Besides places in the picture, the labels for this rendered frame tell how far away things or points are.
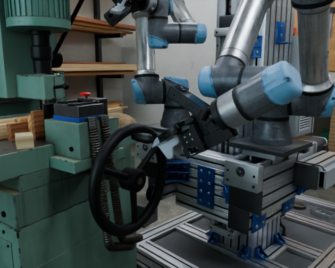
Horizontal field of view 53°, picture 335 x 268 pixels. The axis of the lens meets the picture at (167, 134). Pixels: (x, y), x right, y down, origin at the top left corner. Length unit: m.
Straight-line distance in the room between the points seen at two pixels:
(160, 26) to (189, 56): 3.17
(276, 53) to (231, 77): 0.81
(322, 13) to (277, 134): 0.43
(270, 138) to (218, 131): 0.55
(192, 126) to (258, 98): 0.15
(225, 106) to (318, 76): 0.55
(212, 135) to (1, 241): 0.60
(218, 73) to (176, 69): 3.74
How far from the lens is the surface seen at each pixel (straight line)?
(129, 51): 4.93
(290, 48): 1.66
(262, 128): 1.25
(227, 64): 0.79
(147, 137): 0.79
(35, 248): 0.96
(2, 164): 0.84
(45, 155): 0.90
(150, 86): 1.50
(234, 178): 1.19
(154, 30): 1.26
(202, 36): 1.30
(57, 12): 1.02
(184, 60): 4.45
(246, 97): 0.65
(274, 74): 0.63
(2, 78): 1.12
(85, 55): 4.47
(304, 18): 1.07
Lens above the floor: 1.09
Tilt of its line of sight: 11 degrees down
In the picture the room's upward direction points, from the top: straight up
